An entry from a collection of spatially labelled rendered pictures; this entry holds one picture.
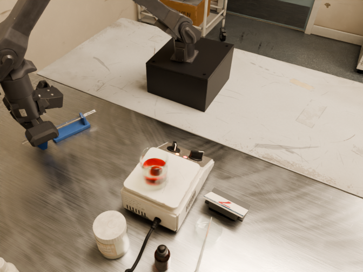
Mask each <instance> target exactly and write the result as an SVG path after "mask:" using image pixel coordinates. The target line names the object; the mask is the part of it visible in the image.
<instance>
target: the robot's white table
mask: <svg viewBox="0 0 363 272"><path fill-rule="evenodd" d="M171 38H172V37H171V36H169V35H168V34H166V33H165V32H164V31H162V30H161V29H160V28H158V27H156V26H153V25H148V24H145V23H141V22H137V21H133V20H131V19H127V18H121V19H119V20H117V21H115V22H114V23H112V24H111V25H109V26H108V27H107V28H105V29H104V30H102V31H100V32H99V33H97V34H96V35H94V36H93V37H91V38H90V39H88V40H86V41H85V42H83V43H82V44H81V45H79V46H77V47H76V48H74V49H73V50H71V51H70V52H68V53H67V54H65V55H63V56H62V57H60V58H59V59H57V60H56V61H54V62H53V63H51V64H50V65H48V66H47V67H45V68H44V69H42V70H40V71H39V72H37V73H36V74H37V75H39V76H42V77H44V78H47V79H50V80H53V81H55V82H58V83H60V84H63V85H65V86H68V87H71V88H73V89H76V90H79V91H81V92H84V93H87V94H89V95H92V96H94V97H97V98H99V99H103V100H105V101H108V102H110V103H113V104H115V105H118V106H121V107H123V108H126V109H128V110H131V111H134V112H137V113H139V114H142V115H144V116H147V117H149V118H152V119H155V120H158V121H160V122H163V123H165V124H168V125H171V126H173V127H176V128H178V129H181V130H183V131H186V132H189V133H192V134H194V135H197V136H199V137H202V138H205V139H207V140H210V141H213V142H216V143H218V144H221V145H223V146H226V147H228V148H231V149H234V150H236V151H239V152H242V153H244V154H247V155H250V156H252V157H255V158H257V159H260V160H262V161H266V162H268V163H270V164H273V165H276V166H278V167H281V168H284V169H286V170H289V171H291V172H294V173H297V174H300V175H302V176H305V177H307V178H310V179H312V180H315V181H318V182H321V183H323V184H326V185H328V186H331V187H334V188H336V189H339V190H341V191H344V192H346V193H349V194H352V195H355V196H357V197H360V198H362V199H363V83H359V82H356V81H352V80H349V79H345V78H341V77H337V76H334V75H331V74H327V73H323V72H319V71H316V70H312V69H308V68H305V67H302V66H298V65H294V64H290V63H287V62H282V61H279V60H276V59H272V58H269V57H265V56H261V55H257V54H255V53H250V52H247V51H243V50H240V49H235V48H234V51H233V58H232V64H231V71H230V77H229V80H228V81H227V82H226V84H225V85H224V86H223V88H222V89H221V90H220V92H219V93H218V95H217V96H216V97H215V99H214V100H213V102H212V103H211V104H210V106H209V107H208V108H207V110H206V111H205V112H202V111H200V110H196V109H194V108H191V107H188V106H185V105H183V104H180V103H177V102H174V101H171V100H168V99H165V98H163V97H160V96H157V95H155V94H152V93H148V92H147V80H146V62H147V61H148V60H149V59H150V58H151V57H152V56H153V55H154V54H155V53H156V52H158V51H159V50H160V49H161V48H162V47H163V46H164V45H165V44H166V43H167V42H168V41H169V40H170V39H171Z"/></svg>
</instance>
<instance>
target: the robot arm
mask: <svg viewBox="0 0 363 272"><path fill-rule="evenodd" d="M50 1H51V0H18V1H17V2H16V4H15V6H14V7H13V9H12V10H11V12H10V14H9V15H8V17H7V18H6V19H5V20H4V21H2V22H1V23H0V85H1V87H2V89H3V91H4V93H5V95H4V98H3V100H2V101H3V103H4V105H5V106H6V108H7V109H8V110H9V111H10V114H11V116H12V117H13V118H14V119H15V120H16V121H17V122H18V123H19V124H20V125H22V126H23V127H24V128H25V129H26V131H25V137H26V138H27V140H28V141H29V143H30V144H31V146H33V147H36V146H38V147H39V148H40V149H42V150H45V149H47V148H48V141H49V140H52V139H54V138H56V137H58V136H59V132H58V129H57V128H56V127H55V125H54V124H53V123H52V122H50V121H43V120H42V119H41V117H40V115H45V113H46V110H45V109H51V108H61V107H63V94H62V93H61V91H60V90H59V89H58V88H56V87H53V86H52V85H51V87H50V85H49V84H48V83H47V82H46V81H45V80H41V81H39V83H38V85H37V86H36V89H35V90H34V89H33V86H32V83H31V80H30V78H29V75H28V73H31V72H35V71H37V68H36V67H35V65H34V64H33V62H32V61H30V60H26V59H25V58H24V56H25V54H26V51H27V48H28V42H29V36H30V33H31V31H32V30H33V28H34V26H35V25H36V23H37V22H38V20H39V18H40V17H41V15H42V13H43V12H44V10H45V8H46V7H47V5H48V4H49V2H50ZM132 1H134V3H137V4H138V5H139V6H140V7H142V8H143V9H145V10H146V11H147V12H149V13H150V14H152V15H153V16H154V17H155V18H156V20H157V21H156V22H155V23H154V25H155V26H156V27H158V28H160V29H161V30H162V31H164V32H165V33H166V34H168V35H169V36H171V37H172V38H173V39H174V54H173V55H172V57H171V60H173V61H177V62H183V63H190V64H191V63H192V62H193V61H194V59H195V57H196V56H197V54H198V50H195V49H194V44H195V43H196V41H198V40H200V36H201V31H199V30H198V29H197V28H195V27H194V26H193V25H192V24H193V21H192V20H191V19H190V18H188V17H187V16H185V15H183V14H182V13H180V12H179V11H177V10H175V9H173V8H171V7H169V6H167V5H165V4H163V3H162V2H161V1H160V0H132Z"/></svg>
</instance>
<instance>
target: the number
mask: <svg viewBox="0 0 363 272"><path fill-rule="evenodd" d="M206 197H208V198H210V199H212V200H214V201H216V202H218V203H220V204H222V205H224V206H226V207H228V208H230V209H232V210H234V211H236V212H238V213H240V214H241V215H243V214H244V213H245V212H246V211H247V210H245V209H243V208H241V207H239V206H237V205H235V204H233V203H231V202H229V201H227V200H225V199H223V198H221V197H219V196H217V195H215V194H213V193H210V194H208V195H206Z"/></svg>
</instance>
